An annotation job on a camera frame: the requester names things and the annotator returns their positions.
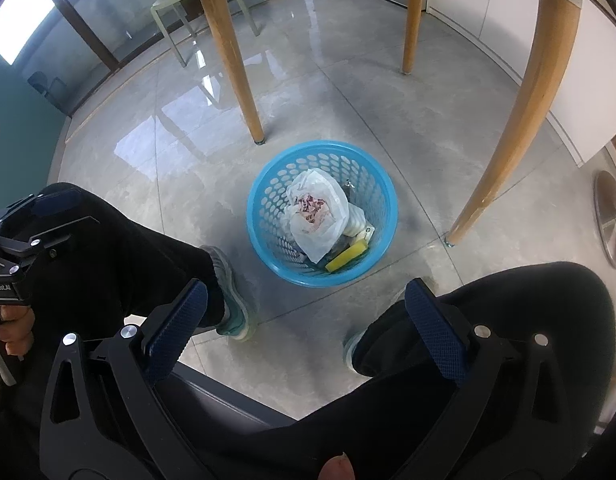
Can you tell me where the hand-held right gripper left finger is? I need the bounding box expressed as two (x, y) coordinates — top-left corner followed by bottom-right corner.
(39, 279), (209, 480)

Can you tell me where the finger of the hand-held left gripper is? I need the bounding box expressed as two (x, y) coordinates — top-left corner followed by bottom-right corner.
(0, 192), (86, 235)
(0, 216), (101, 261)

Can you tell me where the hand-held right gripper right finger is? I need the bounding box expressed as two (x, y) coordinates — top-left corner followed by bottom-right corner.
(398, 277), (589, 480)

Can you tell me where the yellow sponge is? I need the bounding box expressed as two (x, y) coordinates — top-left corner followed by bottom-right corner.
(325, 240), (369, 273)

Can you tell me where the white cup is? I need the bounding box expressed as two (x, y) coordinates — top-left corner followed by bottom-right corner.
(343, 203), (375, 241)

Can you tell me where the white plastic bag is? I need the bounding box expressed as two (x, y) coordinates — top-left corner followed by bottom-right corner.
(285, 170), (349, 263)

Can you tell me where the blue plastic basket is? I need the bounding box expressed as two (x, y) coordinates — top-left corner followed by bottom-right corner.
(246, 140), (399, 288)

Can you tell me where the person's left hand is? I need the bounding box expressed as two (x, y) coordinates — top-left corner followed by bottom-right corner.
(0, 305), (36, 361)

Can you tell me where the person's right hand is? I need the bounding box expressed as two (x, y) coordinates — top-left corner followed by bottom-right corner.
(320, 452), (356, 480)

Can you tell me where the person's left sneaker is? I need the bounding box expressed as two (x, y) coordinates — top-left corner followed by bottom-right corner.
(200, 245), (251, 341)

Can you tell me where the person's sneaker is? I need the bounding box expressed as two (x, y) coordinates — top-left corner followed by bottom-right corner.
(343, 330), (369, 373)
(200, 245), (251, 341)

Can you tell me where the person's left leg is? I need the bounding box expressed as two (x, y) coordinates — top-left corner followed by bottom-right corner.
(0, 182), (227, 333)

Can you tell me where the person's leg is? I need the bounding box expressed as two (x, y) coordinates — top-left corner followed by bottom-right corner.
(0, 182), (227, 333)
(208, 261), (616, 480)

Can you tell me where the person's right sneaker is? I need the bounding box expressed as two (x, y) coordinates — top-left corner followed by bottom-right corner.
(343, 330), (369, 373)

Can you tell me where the person's right leg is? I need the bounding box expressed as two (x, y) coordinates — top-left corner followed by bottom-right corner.
(208, 261), (616, 480)

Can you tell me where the large black-framed window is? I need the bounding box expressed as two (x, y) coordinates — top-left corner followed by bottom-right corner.
(0, 0), (153, 73)

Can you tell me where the steel stand base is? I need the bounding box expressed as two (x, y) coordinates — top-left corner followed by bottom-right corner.
(593, 170), (616, 268)

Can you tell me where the round white table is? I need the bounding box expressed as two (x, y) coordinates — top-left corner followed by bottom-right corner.
(188, 0), (584, 248)

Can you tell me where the light green chair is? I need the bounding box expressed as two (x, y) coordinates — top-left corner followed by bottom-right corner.
(142, 0), (261, 67)

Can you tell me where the white kitchen counter cabinet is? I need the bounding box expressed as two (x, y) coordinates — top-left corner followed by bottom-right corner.
(427, 0), (616, 163)

